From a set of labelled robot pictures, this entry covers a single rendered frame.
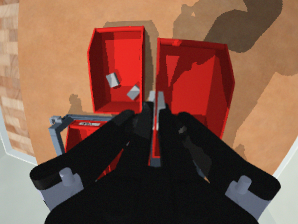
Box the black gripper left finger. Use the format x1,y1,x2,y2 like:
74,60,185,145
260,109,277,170
29,91,155,224

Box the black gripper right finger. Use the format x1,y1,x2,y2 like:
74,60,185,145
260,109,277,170
156,91,281,224

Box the grey metal block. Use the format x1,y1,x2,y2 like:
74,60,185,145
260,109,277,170
106,72,120,88
126,84,140,100

